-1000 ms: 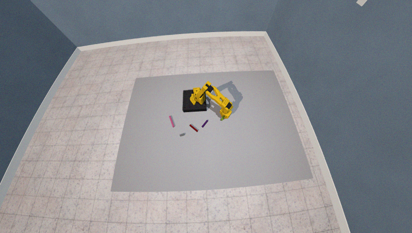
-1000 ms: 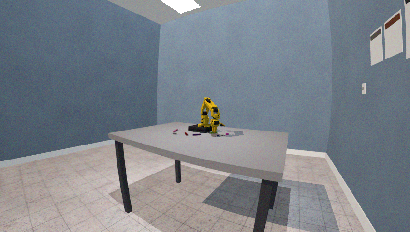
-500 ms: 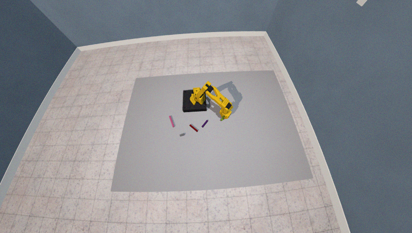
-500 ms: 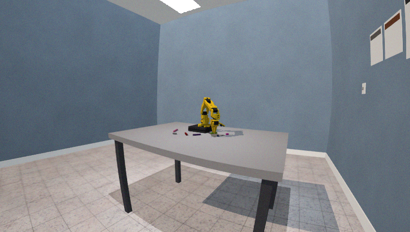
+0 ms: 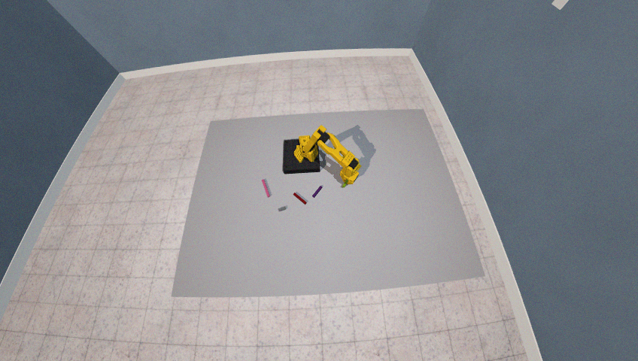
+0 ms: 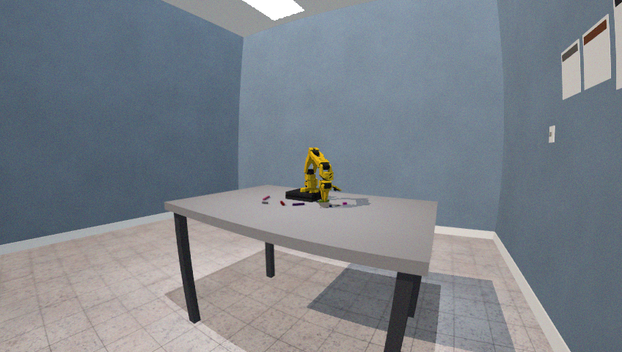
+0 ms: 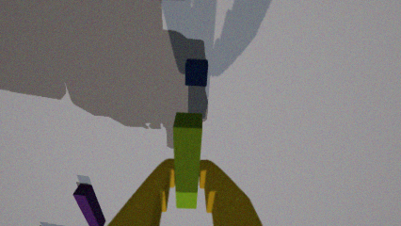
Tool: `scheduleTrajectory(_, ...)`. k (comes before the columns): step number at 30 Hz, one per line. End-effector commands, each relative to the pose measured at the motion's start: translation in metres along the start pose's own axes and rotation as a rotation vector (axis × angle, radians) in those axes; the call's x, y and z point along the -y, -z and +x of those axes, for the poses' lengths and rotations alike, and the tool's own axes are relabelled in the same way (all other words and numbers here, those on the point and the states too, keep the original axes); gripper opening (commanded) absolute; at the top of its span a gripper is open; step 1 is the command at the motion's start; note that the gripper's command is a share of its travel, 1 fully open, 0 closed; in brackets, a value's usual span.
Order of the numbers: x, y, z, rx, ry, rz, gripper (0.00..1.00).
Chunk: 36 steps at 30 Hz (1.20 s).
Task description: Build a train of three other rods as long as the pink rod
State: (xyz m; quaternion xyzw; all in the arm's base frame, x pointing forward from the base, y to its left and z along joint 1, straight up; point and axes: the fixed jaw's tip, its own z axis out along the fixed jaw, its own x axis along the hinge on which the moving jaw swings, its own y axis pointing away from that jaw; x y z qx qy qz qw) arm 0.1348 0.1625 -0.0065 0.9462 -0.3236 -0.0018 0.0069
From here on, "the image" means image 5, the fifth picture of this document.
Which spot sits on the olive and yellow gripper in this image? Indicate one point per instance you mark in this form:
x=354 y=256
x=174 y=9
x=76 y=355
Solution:
x=345 y=176

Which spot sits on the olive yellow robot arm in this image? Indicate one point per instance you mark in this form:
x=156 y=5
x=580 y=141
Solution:
x=320 y=137

